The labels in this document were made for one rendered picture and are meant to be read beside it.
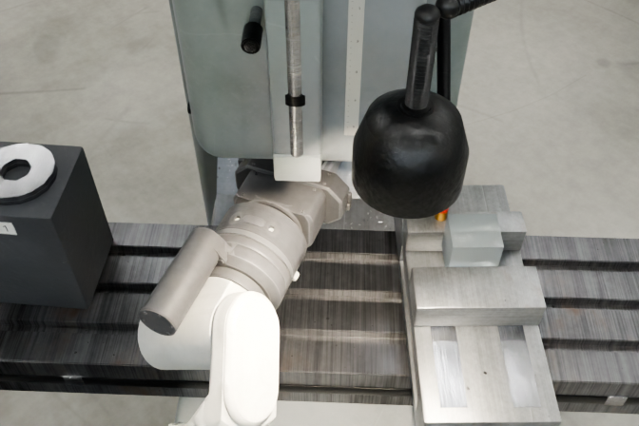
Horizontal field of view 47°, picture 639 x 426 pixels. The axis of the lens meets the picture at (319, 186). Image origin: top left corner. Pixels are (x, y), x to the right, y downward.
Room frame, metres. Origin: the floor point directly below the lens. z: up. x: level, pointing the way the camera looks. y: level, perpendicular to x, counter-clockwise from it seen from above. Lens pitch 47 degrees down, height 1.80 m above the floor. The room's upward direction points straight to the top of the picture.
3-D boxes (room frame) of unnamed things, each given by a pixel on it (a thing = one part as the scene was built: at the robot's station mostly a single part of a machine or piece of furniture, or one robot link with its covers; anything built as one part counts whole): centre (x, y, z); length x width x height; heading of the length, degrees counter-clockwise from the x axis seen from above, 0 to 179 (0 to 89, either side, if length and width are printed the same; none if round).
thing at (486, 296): (0.50, -0.19, 1.07); 0.15 x 0.06 x 0.04; 91
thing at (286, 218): (0.48, 0.05, 1.23); 0.13 x 0.12 x 0.10; 69
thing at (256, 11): (0.46, 0.05, 1.49); 0.06 x 0.01 x 0.01; 178
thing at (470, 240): (0.55, -0.19, 1.10); 0.06 x 0.05 x 0.06; 91
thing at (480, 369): (0.52, -0.19, 1.04); 0.35 x 0.15 x 0.11; 1
